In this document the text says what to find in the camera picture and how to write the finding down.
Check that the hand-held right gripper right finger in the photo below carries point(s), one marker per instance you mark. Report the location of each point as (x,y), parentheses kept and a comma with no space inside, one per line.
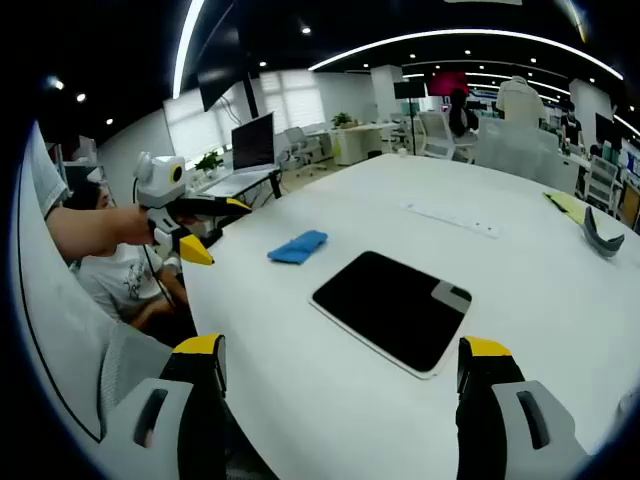
(520,430)

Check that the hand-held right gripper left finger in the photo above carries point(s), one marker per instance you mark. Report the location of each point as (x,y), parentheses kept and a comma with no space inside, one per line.
(150,425)

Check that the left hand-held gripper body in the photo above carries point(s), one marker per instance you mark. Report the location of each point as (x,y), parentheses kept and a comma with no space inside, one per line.
(157,182)

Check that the blue cleaning cloth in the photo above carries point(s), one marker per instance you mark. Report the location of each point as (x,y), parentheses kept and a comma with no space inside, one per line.
(297,247)

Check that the black tablet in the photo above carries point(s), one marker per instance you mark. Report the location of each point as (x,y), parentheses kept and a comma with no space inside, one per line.
(385,310)

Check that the person's left hand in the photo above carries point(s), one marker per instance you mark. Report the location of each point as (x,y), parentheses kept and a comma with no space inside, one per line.
(132,227)

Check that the white side desk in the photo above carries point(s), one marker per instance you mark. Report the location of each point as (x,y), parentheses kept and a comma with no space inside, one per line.
(230,184)

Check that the green potted plant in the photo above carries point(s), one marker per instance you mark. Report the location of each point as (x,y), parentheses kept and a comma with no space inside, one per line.
(342,120)
(209,162)

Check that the grey mesh chair back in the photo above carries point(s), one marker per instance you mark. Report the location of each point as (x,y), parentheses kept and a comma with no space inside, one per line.
(132,365)

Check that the black computer monitor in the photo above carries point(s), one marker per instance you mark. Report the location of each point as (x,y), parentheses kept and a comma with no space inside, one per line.
(607,127)
(252,145)

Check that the curved ceiling light strip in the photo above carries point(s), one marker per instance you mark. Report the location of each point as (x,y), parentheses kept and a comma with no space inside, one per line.
(176,87)
(450,31)

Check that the white office chair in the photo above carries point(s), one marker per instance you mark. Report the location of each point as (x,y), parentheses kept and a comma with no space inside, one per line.
(602,177)
(435,132)
(297,140)

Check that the black hanging screen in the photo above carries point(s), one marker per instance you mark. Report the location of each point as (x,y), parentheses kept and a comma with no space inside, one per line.
(215,87)

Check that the white office cabinet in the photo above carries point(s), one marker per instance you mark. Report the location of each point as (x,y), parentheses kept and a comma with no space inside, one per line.
(355,145)

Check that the grey curved headband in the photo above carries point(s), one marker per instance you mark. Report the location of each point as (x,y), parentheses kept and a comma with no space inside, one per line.
(595,240)

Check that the yellow-green paper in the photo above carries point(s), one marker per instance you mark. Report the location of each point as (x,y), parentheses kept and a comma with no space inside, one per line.
(567,206)

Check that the black monitor on stand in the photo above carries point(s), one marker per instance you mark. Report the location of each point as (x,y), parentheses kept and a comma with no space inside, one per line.
(409,90)

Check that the red display screen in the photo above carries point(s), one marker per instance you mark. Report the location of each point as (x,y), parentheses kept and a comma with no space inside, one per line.
(445,82)

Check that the frosted desk partition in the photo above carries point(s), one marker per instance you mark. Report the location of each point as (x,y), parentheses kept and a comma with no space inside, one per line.
(515,150)

